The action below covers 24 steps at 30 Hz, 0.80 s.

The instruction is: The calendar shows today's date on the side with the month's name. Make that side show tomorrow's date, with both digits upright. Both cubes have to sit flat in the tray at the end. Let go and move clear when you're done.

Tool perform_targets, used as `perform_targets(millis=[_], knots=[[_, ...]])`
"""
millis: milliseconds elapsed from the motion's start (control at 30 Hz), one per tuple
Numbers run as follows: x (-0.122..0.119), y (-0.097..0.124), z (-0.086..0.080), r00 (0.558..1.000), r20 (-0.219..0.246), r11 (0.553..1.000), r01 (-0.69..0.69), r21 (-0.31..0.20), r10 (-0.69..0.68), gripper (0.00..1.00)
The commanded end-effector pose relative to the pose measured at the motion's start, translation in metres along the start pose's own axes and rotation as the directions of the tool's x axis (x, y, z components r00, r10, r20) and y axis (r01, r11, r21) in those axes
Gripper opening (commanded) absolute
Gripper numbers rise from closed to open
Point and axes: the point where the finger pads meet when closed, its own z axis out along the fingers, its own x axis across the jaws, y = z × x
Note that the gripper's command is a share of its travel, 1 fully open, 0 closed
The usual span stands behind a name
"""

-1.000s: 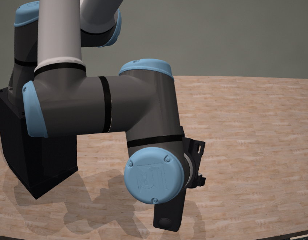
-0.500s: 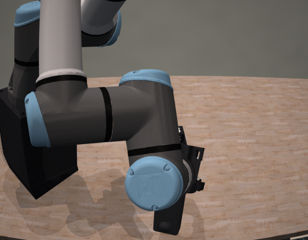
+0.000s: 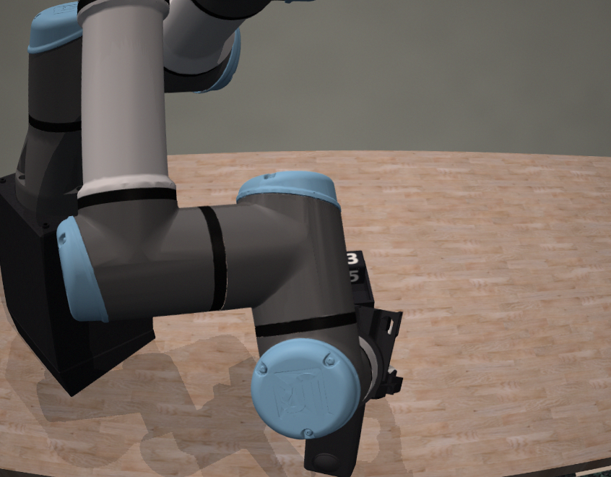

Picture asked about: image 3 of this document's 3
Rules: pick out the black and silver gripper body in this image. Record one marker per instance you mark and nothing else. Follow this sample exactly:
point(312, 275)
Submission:
point(371, 325)

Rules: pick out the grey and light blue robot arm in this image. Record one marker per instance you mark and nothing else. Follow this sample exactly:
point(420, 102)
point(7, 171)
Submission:
point(133, 253)

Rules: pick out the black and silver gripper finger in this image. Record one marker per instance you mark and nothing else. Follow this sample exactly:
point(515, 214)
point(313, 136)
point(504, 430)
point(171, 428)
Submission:
point(394, 383)

